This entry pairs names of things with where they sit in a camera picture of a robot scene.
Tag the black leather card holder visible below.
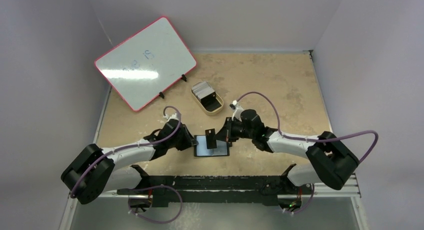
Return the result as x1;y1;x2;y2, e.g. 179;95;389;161
194;135;232;157

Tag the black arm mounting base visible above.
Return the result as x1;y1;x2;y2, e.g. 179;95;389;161
118;167;312;210

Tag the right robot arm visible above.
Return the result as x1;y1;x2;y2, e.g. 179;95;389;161
214;109;360;193

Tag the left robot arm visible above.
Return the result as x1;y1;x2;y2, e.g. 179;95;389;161
60;119;198;204

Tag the stack of credit cards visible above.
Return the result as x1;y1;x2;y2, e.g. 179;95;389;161
191;81;215;100

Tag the beige plastic tray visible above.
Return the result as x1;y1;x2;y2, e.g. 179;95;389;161
191;85;224;116

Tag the pink framed whiteboard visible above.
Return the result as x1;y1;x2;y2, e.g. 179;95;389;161
94;17;197;112

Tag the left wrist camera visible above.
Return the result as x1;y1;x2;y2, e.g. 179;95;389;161
163;112;181;122

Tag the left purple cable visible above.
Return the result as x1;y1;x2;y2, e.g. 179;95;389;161
70;105;182;199

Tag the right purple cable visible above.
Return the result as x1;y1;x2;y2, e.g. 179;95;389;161
235;91;379;164

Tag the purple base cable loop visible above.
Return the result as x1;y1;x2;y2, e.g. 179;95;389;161
127;184;184;225

